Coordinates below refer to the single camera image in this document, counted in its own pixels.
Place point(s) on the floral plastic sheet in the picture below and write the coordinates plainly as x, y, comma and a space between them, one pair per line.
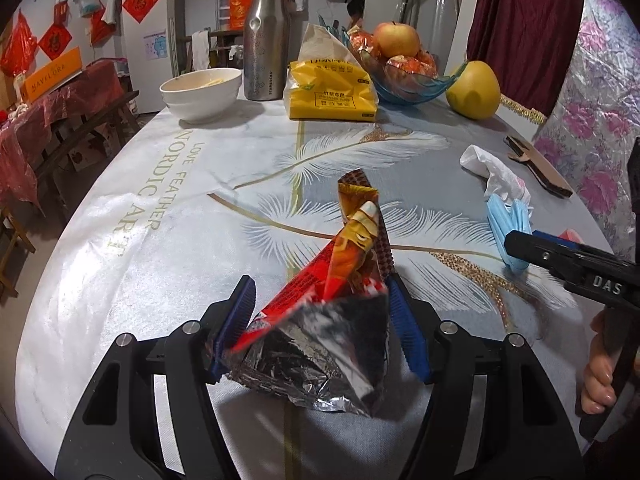
590, 133

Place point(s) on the red plastic bag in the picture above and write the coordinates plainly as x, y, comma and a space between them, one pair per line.
19, 55

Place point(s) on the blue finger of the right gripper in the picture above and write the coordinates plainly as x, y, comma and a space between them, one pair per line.
521, 245
552, 243

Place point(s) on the blue glass fruit bowl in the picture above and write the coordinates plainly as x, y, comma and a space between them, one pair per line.
394, 84

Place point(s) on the orange long box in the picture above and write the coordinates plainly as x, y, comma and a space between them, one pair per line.
52, 75

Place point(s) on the steel thermos bottle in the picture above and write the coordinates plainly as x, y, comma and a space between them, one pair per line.
266, 35

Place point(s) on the red foil snack wrapper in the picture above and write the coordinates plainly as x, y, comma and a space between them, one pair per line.
322, 341

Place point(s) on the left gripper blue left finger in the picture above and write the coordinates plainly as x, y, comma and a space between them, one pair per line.
114, 434

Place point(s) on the person right hand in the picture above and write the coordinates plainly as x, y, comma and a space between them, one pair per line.
597, 391

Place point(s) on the white printed tissue pack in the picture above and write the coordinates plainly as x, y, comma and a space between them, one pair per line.
500, 179

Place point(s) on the white ceramic bowl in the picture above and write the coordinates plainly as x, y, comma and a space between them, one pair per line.
200, 96

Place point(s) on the yellow snack bag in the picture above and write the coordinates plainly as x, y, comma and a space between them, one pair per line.
326, 82

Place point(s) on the wooden chair grey cushion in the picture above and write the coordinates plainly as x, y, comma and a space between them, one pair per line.
15, 244

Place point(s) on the phone in brown case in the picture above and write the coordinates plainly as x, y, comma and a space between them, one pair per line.
526, 154

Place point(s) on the red covered side table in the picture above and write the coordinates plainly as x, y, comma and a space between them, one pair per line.
23, 139

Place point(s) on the yellow pomelo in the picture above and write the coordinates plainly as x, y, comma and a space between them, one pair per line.
476, 93

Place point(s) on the blue face mask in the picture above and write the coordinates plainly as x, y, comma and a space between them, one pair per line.
504, 218

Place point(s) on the red yellow apple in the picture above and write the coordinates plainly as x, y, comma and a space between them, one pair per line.
393, 39

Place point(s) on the feather print tablecloth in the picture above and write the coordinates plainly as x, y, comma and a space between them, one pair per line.
183, 212

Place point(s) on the wooden bench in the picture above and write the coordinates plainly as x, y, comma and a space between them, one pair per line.
116, 114

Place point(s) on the dark red curtain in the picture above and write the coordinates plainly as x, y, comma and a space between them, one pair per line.
528, 44

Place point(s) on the white refrigerator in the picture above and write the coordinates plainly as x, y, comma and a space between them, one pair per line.
147, 26

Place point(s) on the orange gift box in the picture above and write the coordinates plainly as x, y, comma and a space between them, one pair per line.
238, 11

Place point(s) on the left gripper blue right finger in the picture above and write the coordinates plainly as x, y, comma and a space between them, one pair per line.
525, 432

